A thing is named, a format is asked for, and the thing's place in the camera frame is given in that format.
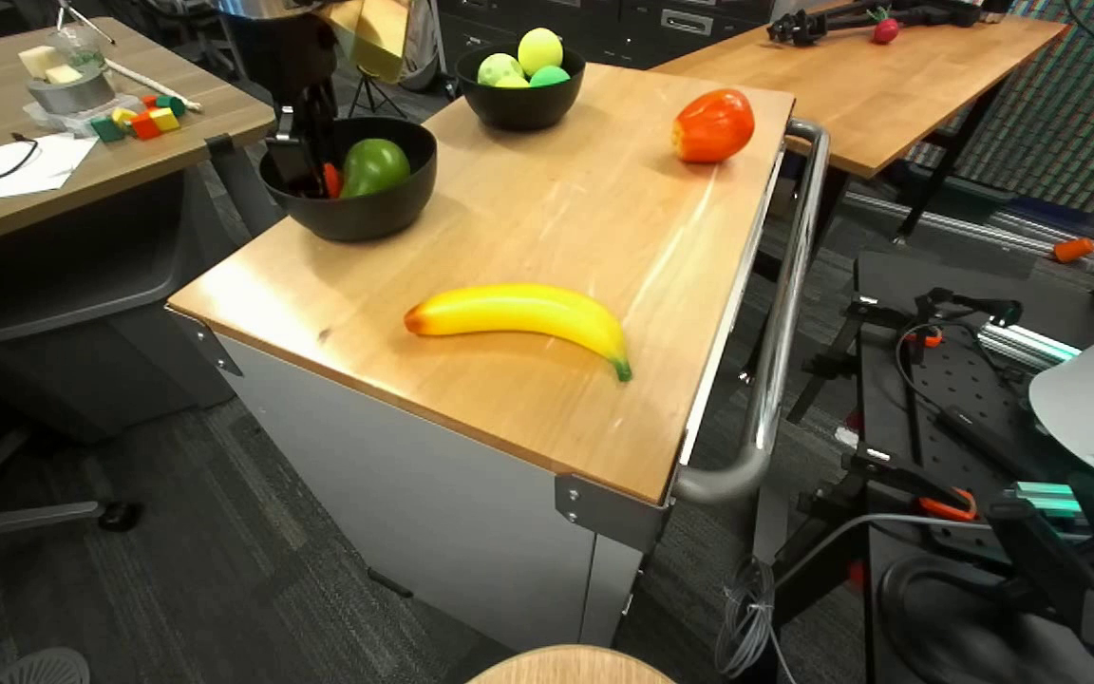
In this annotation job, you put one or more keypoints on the yellow plastic banana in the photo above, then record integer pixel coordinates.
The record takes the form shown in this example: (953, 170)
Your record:
(525, 308)

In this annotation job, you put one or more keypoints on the round wooden stool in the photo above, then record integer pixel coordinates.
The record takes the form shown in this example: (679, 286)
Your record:
(569, 666)

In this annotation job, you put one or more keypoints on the light green apple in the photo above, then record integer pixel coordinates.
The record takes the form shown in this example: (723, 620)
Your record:
(497, 69)

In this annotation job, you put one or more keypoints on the small red strawberry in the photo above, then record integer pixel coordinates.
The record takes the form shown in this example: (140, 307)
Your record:
(333, 181)

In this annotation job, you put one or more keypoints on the wooden side desk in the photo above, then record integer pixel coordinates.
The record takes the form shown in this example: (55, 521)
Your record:
(96, 238)

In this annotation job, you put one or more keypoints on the green plastic pear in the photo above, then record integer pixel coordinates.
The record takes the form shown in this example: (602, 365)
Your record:
(374, 164)

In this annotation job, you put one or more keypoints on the black bowl far right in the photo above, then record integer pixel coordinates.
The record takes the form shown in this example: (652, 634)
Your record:
(517, 108)

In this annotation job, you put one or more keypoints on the colourful toy blocks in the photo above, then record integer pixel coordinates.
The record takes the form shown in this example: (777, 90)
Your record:
(139, 121)

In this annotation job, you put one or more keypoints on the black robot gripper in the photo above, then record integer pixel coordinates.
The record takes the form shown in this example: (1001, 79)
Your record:
(293, 64)

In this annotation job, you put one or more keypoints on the white paper sheet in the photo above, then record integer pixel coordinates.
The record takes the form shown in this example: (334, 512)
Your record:
(44, 160)

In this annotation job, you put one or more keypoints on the black tool on back table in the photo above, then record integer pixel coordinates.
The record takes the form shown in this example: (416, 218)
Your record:
(881, 22)

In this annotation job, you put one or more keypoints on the orange clamp handle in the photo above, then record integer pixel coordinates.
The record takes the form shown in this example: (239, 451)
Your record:
(1073, 250)

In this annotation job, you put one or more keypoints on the wooden back table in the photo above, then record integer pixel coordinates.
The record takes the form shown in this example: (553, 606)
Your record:
(880, 100)

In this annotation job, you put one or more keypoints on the black bowl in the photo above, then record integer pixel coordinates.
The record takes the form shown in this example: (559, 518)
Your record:
(517, 108)
(376, 214)

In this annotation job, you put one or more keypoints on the black bowl near left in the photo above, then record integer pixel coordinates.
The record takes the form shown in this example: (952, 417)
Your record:
(376, 214)

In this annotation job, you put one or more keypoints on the black office chair base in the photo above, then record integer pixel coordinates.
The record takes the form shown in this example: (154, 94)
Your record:
(29, 499)

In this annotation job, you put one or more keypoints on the clear plastic container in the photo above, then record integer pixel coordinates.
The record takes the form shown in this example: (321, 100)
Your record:
(65, 72)

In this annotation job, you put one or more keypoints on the green lime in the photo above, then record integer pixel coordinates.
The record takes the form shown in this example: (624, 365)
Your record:
(547, 79)

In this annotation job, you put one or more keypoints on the white cart cabinet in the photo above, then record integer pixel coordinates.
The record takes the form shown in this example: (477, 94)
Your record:
(502, 545)

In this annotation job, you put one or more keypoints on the orange red bell pepper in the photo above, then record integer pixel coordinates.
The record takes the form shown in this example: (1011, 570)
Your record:
(712, 128)

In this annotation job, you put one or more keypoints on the chrome cart handle bar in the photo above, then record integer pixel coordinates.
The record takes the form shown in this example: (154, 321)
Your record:
(767, 387)

